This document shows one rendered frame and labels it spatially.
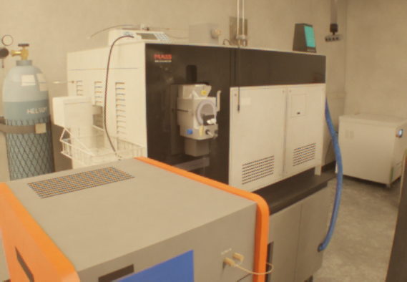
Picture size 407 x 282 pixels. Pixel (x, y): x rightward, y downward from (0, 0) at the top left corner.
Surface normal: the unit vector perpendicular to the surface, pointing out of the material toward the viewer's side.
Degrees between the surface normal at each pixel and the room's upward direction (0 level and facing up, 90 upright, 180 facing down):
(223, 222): 90
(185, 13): 90
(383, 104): 90
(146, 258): 90
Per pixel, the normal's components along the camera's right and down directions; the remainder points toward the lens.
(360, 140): -0.73, 0.12
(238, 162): 0.68, 0.13
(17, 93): 0.20, 0.04
